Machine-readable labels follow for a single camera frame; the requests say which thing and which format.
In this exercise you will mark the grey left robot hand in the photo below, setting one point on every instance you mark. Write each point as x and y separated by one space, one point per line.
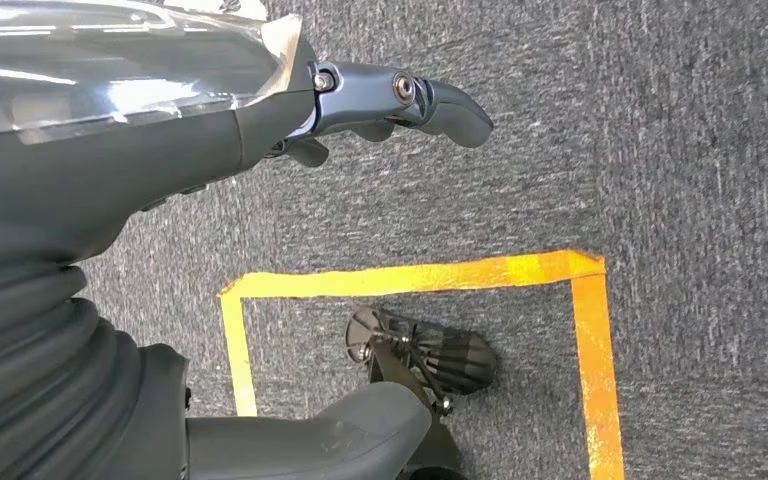
92 132

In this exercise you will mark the yellow floor tape square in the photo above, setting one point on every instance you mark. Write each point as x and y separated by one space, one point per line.
424 277

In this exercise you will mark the black robot foot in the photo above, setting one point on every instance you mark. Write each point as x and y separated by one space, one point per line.
457 361

